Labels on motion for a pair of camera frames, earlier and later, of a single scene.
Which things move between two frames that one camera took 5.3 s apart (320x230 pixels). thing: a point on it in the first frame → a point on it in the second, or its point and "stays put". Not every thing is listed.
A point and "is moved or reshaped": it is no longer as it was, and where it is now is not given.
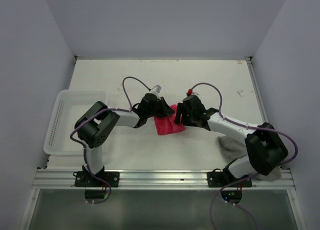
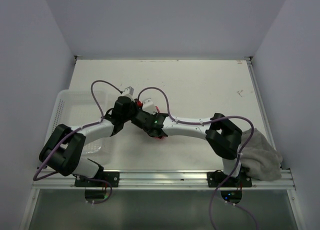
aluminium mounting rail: x=152 y=179 stays put
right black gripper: x=181 y=109 → x=154 y=114
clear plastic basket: x=69 y=106 stays put
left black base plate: x=85 y=179 stays put
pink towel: x=166 y=124 is moved or reshaped
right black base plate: x=223 y=179 stays put
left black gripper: x=166 y=110 → x=133 y=104
